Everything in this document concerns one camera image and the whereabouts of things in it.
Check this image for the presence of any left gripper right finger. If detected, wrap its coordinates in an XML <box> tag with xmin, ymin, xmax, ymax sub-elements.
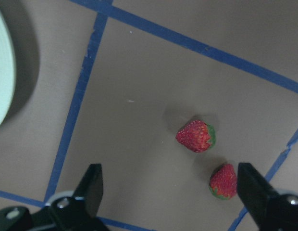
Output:
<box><xmin>237</xmin><ymin>162</ymin><xmax>298</xmax><ymax>231</ymax></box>

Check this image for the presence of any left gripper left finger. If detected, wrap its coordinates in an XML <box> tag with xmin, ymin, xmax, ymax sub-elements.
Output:
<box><xmin>0</xmin><ymin>164</ymin><xmax>108</xmax><ymax>231</ymax></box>

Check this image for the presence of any red strawberry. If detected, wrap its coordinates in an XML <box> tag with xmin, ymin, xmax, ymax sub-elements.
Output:
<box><xmin>209</xmin><ymin>163</ymin><xmax>237</xmax><ymax>200</ymax></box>
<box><xmin>175</xmin><ymin>120</ymin><xmax>216</xmax><ymax>153</ymax></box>

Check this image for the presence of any light green plate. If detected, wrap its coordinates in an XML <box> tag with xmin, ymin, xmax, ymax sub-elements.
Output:
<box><xmin>0</xmin><ymin>10</ymin><xmax>16</xmax><ymax>125</ymax></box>

